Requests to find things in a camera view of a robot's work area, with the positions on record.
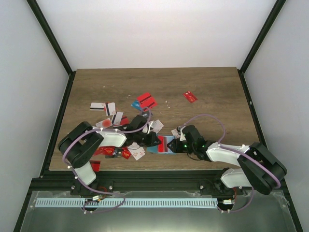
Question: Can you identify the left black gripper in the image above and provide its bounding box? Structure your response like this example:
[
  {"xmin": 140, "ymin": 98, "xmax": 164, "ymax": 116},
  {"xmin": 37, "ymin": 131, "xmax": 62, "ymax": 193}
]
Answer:
[{"xmin": 135, "ymin": 132, "xmax": 161, "ymax": 148}]

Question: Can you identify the red card magnetic stripe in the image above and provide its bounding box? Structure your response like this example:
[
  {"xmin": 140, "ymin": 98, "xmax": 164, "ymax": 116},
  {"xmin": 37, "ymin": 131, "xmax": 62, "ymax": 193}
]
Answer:
[{"xmin": 158, "ymin": 136, "xmax": 168, "ymax": 153}]

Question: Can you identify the teal card holder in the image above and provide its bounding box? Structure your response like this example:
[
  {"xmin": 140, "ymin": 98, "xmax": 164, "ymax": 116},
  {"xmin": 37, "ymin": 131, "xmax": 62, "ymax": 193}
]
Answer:
[{"xmin": 146, "ymin": 135, "xmax": 174, "ymax": 154}]

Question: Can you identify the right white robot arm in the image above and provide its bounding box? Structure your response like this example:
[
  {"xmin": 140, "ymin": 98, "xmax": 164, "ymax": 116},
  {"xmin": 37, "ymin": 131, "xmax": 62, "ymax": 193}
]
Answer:
[{"xmin": 167, "ymin": 125, "xmax": 287, "ymax": 195}]

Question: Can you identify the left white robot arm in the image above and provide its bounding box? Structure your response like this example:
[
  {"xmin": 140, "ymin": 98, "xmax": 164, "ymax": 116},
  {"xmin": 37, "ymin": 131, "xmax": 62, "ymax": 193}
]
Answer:
[{"xmin": 57, "ymin": 115, "xmax": 162, "ymax": 195}]

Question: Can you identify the white VIP chip card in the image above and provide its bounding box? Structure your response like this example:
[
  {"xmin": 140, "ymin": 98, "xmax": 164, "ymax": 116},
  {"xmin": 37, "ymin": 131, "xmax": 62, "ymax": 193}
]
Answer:
[{"xmin": 153, "ymin": 119, "xmax": 164, "ymax": 133}]

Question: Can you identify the white blossom card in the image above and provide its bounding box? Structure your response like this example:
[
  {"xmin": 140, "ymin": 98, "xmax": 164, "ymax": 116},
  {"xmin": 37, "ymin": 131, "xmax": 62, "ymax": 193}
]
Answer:
[{"xmin": 127, "ymin": 143, "xmax": 145, "ymax": 160}]

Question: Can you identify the white VIP sunset card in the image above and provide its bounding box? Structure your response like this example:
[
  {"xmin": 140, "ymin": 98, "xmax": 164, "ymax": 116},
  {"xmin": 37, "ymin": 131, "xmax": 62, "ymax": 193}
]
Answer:
[{"xmin": 171, "ymin": 129, "xmax": 181, "ymax": 139}]

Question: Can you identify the red vip card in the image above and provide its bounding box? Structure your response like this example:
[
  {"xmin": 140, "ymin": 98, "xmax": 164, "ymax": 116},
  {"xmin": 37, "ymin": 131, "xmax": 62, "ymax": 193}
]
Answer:
[
  {"xmin": 122, "ymin": 149, "xmax": 132, "ymax": 160},
  {"xmin": 93, "ymin": 146, "xmax": 115, "ymax": 156}
]

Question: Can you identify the red card under white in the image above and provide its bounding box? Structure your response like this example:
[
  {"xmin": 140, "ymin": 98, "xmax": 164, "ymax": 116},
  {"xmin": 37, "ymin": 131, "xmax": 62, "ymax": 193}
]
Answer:
[{"xmin": 112, "ymin": 116, "xmax": 130, "ymax": 126}]

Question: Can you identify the blue VIP card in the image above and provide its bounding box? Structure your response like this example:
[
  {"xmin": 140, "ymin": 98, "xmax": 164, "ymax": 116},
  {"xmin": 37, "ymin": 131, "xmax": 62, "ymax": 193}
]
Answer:
[{"xmin": 131, "ymin": 100, "xmax": 142, "ymax": 111}]

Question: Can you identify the red card far right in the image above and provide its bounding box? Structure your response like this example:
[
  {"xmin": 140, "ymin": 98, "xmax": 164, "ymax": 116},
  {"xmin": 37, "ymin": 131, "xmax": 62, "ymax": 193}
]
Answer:
[{"xmin": 183, "ymin": 90, "xmax": 197, "ymax": 103}]

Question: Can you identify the white card red circle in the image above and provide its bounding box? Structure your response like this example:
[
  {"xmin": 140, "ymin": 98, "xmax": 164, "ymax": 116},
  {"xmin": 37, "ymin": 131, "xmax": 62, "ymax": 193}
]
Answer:
[{"xmin": 96, "ymin": 118, "xmax": 112, "ymax": 129}]

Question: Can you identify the red VIP card left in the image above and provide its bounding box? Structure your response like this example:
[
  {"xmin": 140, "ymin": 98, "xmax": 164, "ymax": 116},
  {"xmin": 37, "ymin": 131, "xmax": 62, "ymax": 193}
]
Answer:
[{"xmin": 93, "ymin": 146, "xmax": 115, "ymax": 156}]

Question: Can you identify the white card vertical stripe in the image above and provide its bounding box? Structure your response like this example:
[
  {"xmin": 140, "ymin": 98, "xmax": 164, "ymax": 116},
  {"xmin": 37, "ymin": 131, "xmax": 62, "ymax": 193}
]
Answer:
[{"xmin": 105, "ymin": 102, "xmax": 116, "ymax": 116}]

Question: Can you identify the red stripe card front edge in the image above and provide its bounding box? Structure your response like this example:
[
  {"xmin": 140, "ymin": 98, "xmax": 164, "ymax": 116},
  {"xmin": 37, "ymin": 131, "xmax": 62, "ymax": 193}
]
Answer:
[{"xmin": 90, "ymin": 160, "xmax": 101, "ymax": 172}]

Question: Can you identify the white card black stripe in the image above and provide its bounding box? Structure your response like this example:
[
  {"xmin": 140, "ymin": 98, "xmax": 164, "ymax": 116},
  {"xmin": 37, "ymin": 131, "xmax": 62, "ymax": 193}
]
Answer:
[{"xmin": 90, "ymin": 102, "xmax": 106, "ymax": 111}]

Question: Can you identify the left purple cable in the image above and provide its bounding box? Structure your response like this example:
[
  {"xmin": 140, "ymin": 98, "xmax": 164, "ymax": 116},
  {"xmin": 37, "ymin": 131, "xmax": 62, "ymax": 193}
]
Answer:
[{"xmin": 62, "ymin": 107, "xmax": 153, "ymax": 215}]

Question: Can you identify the purple cable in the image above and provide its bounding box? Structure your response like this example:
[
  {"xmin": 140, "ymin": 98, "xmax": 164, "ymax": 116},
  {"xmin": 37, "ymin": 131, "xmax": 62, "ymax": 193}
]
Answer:
[
  {"xmin": 62, "ymin": 107, "xmax": 153, "ymax": 215},
  {"xmin": 177, "ymin": 113, "xmax": 282, "ymax": 215}
]

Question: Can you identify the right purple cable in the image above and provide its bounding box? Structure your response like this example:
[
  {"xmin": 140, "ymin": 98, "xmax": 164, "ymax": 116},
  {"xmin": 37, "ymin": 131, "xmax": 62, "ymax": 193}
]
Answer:
[{"xmin": 177, "ymin": 113, "xmax": 282, "ymax": 215}]

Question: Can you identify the light blue slotted rail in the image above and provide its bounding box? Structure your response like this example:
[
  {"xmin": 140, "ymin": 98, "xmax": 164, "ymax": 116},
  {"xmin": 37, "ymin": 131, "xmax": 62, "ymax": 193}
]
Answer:
[{"xmin": 35, "ymin": 198, "xmax": 218, "ymax": 208}]

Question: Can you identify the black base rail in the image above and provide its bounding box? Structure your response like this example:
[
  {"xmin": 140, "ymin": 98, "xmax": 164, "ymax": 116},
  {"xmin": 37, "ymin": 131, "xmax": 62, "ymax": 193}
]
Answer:
[{"xmin": 31, "ymin": 169, "xmax": 287, "ymax": 194}]

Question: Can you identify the black frame post right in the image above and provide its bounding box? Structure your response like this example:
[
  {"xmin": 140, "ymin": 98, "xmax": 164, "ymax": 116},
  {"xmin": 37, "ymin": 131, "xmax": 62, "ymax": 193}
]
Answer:
[{"xmin": 240, "ymin": 0, "xmax": 287, "ymax": 73}]

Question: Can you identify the black frame post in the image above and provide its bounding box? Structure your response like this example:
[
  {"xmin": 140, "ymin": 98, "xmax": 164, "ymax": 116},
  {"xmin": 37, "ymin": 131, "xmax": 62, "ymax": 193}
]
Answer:
[
  {"xmin": 240, "ymin": 0, "xmax": 287, "ymax": 73},
  {"xmin": 26, "ymin": 0, "xmax": 73, "ymax": 75}
]

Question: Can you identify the black frame post left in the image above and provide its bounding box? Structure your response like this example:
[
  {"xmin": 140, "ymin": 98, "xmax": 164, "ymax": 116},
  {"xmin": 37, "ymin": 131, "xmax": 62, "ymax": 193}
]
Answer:
[{"xmin": 26, "ymin": 0, "xmax": 73, "ymax": 75}]

